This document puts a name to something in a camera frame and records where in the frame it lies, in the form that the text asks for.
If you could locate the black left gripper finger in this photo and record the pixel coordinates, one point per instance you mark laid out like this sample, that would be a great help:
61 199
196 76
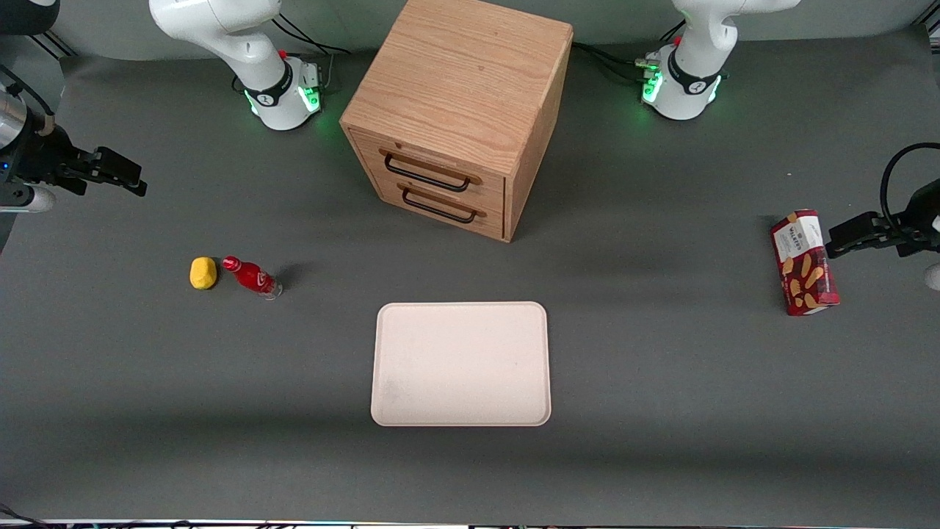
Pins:
858 226
863 247

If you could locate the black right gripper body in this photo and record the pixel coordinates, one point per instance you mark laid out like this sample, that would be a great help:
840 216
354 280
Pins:
38 157

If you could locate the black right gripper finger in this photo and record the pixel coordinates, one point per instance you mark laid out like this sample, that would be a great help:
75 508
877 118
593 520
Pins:
134 188
116 164

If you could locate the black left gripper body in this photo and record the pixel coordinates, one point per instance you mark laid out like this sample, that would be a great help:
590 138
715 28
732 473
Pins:
920 218

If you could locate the red coke bottle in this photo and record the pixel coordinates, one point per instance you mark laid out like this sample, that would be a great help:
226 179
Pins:
251 277

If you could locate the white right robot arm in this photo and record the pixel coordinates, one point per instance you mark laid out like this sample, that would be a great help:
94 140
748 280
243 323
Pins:
242 44

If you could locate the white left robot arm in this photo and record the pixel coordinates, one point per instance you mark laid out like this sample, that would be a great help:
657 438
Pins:
698 66

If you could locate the beige plastic tray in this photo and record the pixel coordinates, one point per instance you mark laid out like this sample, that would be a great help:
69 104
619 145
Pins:
461 364

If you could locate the red biscuit box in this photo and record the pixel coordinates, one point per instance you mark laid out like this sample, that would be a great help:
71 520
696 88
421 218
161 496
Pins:
804 264

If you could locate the yellow lemon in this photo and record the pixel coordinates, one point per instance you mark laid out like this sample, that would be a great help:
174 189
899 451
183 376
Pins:
203 272

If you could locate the wooden drawer cabinet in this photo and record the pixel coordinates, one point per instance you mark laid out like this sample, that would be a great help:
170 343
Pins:
455 103

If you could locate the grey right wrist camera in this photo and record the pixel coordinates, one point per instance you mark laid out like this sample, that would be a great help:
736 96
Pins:
26 198

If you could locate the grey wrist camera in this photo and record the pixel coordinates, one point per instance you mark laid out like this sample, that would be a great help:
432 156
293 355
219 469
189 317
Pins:
26 198
934 277

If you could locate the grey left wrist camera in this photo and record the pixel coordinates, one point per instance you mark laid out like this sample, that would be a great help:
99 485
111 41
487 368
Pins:
934 277

